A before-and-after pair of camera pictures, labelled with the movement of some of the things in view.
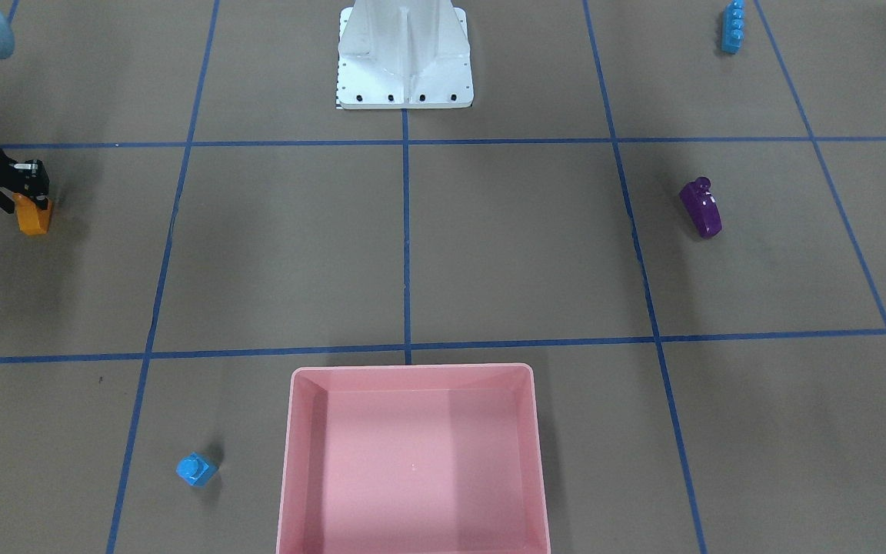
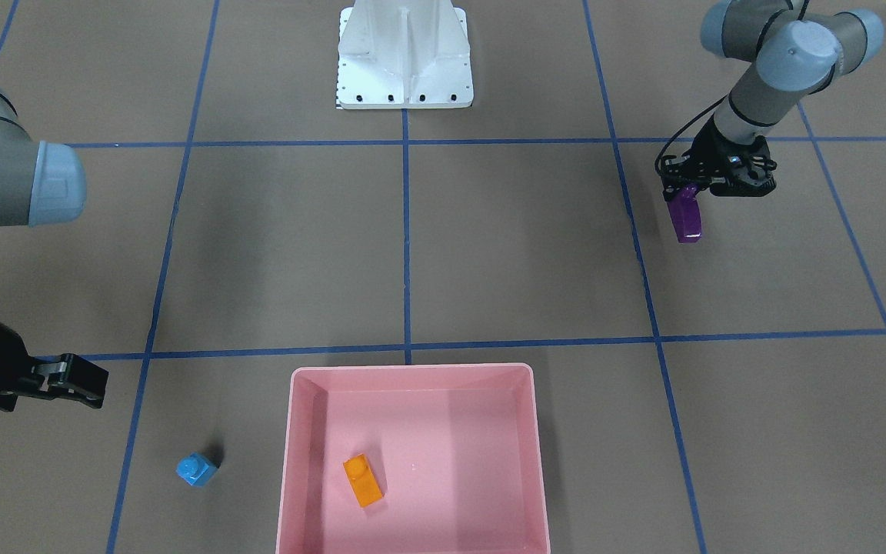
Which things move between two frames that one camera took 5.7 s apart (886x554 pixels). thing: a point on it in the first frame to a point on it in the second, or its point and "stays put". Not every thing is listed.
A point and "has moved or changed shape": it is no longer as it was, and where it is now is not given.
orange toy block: (32, 221) has moved or changed shape
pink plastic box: (413, 459) stays put
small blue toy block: (194, 469) stays put
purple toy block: (702, 206) to (685, 215)
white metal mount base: (404, 53) stays put
